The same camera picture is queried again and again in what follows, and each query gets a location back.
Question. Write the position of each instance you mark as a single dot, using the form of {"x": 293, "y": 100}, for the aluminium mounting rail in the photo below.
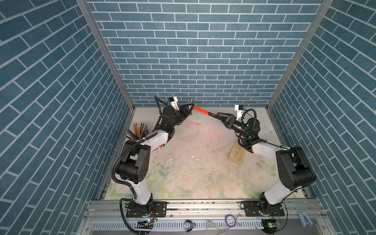
{"x": 218, "y": 215}

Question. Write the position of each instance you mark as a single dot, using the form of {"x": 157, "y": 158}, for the pink pencil cup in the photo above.
{"x": 140, "y": 134}

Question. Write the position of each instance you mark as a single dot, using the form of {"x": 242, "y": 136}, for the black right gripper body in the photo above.
{"x": 232, "y": 124}

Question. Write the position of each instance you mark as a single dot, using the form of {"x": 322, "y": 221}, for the red-handled claw hammer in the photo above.
{"x": 203, "y": 111}

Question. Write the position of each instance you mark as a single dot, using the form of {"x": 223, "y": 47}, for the grey clamp tool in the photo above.
{"x": 305, "y": 220}

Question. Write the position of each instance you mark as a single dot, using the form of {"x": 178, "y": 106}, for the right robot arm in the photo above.
{"x": 294, "y": 169}

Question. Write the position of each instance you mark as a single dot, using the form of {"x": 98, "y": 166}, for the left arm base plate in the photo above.
{"x": 156, "y": 209}

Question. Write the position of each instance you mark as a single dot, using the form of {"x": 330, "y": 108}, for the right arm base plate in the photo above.
{"x": 254, "y": 208}

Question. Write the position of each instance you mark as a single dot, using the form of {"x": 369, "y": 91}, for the red blue white box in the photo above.
{"x": 157, "y": 149}

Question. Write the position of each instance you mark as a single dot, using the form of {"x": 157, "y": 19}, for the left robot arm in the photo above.
{"x": 132, "y": 165}

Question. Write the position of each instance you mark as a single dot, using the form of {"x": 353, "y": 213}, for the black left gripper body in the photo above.
{"x": 180, "y": 115}

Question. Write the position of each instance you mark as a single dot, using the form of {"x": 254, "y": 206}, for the wooden block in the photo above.
{"x": 237, "y": 154}

